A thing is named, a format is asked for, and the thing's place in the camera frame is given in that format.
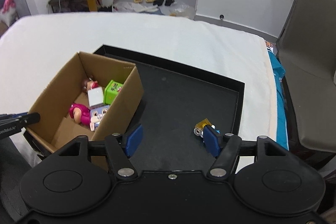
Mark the grey bunny cube toy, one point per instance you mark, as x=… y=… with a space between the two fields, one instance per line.
x=96 y=116

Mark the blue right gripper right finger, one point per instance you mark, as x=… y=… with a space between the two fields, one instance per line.
x=213 y=140

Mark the red crab toy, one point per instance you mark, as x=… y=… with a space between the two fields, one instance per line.
x=199 y=127

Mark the brown cardboard box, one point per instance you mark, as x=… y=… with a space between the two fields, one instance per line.
x=56 y=128

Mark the green hexagonal box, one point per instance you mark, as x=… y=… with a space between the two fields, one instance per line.
x=111 y=91

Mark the pink bear figurine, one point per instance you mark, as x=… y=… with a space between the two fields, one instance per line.
x=80 y=114

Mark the grey chair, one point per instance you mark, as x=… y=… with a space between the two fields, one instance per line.
x=306 y=49

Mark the white plastic bag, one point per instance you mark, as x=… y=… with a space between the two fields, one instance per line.
x=134 y=7

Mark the white charger plug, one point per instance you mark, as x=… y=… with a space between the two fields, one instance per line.
x=95 y=97

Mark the brown haired doll figurine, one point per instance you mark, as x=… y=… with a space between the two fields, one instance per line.
x=89 y=84

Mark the black tray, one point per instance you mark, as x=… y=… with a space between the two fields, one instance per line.
x=175 y=98

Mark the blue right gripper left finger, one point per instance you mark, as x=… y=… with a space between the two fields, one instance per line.
x=132 y=139

